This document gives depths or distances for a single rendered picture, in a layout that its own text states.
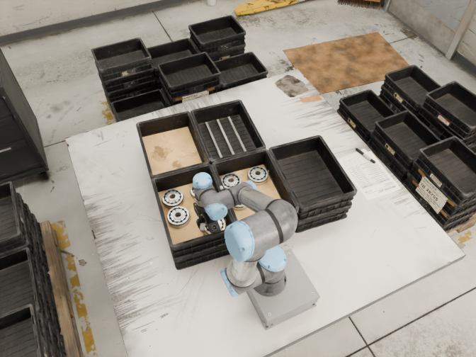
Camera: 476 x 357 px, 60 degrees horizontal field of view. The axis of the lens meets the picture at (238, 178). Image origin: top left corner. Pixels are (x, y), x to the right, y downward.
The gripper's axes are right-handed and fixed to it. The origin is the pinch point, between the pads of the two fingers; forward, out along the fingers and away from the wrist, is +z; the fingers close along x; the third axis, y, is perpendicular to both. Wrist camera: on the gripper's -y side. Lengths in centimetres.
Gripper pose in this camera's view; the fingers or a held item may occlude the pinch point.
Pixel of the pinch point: (208, 229)
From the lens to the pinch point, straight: 189.4
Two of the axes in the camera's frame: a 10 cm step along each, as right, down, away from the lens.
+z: -0.1, 6.2, 7.8
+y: -4.4, -7.1, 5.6
